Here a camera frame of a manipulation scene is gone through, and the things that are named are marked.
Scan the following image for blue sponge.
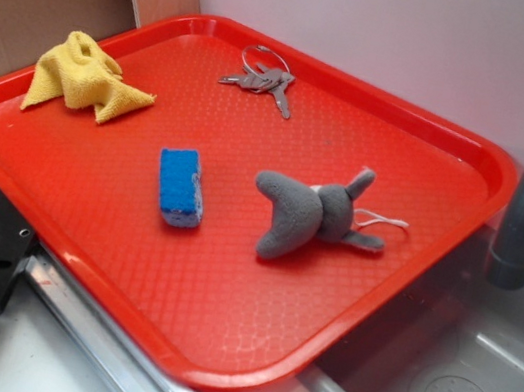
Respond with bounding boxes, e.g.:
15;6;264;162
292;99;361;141
158;148;204;229

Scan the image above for grey plush toy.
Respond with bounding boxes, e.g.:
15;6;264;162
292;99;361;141
255;168;409;260

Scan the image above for yellow cloth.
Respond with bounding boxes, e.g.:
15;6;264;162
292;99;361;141
20;31;156;125

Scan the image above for silver keys on ring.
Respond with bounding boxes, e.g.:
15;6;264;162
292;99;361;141
218;44;296;120

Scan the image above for red plastic tray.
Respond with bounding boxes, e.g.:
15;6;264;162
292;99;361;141
0;15;517;390

